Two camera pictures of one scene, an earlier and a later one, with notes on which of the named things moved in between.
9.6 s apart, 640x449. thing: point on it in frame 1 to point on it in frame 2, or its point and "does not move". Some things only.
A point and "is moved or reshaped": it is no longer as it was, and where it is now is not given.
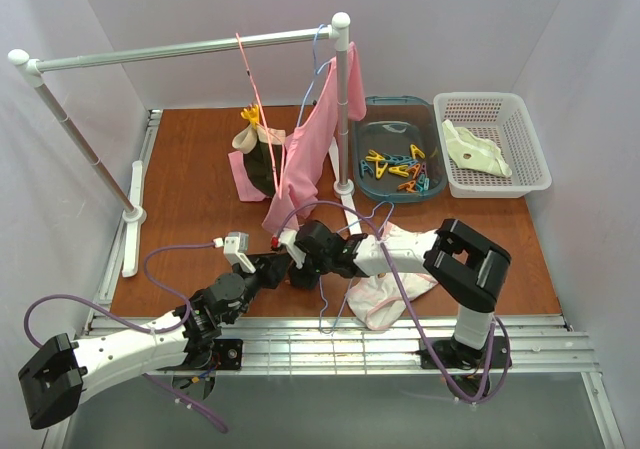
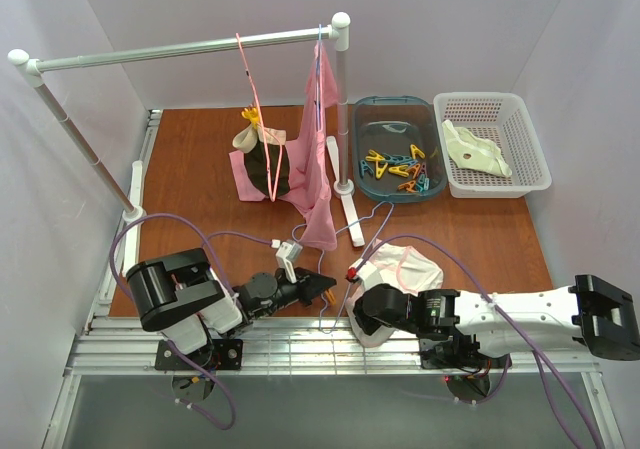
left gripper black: x=265 y=270 to x=301 y=285
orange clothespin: x=414 y=169 does not move
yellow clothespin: x=373 y=156 does not move
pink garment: x=310 y=145 is moved or reshaped
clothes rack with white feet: x=134 y=212 does not move
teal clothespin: x=363 y=166 does not move
